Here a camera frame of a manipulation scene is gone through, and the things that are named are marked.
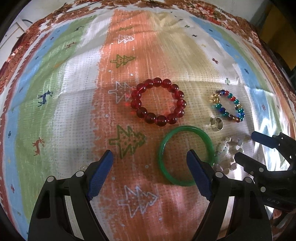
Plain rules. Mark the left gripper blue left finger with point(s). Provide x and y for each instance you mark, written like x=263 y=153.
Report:
x=97 y=173

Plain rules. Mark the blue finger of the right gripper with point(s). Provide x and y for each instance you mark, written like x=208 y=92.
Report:
x=273 y=142
x=251 y=166

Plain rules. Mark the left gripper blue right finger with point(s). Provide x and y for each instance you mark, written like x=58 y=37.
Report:
x=198 y=170

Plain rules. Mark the striped colourful mat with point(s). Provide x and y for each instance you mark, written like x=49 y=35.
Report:
x=66 y=100

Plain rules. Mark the floral brown bedsheet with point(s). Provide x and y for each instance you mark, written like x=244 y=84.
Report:
x=200 y=9

